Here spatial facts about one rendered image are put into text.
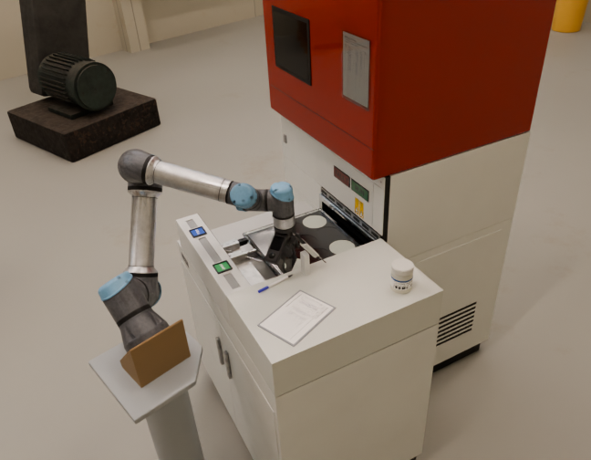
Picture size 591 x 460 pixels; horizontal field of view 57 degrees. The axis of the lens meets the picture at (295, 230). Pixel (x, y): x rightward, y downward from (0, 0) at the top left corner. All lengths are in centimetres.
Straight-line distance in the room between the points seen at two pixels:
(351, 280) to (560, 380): 147
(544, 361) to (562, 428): 39
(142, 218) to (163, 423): 69
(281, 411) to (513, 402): 140
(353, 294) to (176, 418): 73
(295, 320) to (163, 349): 42
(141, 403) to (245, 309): 42
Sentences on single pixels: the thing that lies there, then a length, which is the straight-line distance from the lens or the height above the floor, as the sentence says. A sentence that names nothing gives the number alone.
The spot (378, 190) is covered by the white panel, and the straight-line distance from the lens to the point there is 199.
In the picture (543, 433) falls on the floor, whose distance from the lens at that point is 280.
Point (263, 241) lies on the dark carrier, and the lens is 219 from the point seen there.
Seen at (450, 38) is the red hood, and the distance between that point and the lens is 191.
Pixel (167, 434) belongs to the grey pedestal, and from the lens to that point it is 204.
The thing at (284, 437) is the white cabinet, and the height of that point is 62.
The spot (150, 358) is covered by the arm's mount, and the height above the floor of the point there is 91.
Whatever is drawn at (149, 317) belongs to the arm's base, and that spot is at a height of 100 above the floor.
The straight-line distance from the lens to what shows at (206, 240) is 213.
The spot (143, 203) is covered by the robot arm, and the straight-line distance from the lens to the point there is 192.
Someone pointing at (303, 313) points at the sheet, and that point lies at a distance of 174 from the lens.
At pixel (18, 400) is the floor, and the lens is 316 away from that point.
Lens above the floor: 215
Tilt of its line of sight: 34 degrees down
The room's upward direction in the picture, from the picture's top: 3 degrees counter-clockwise
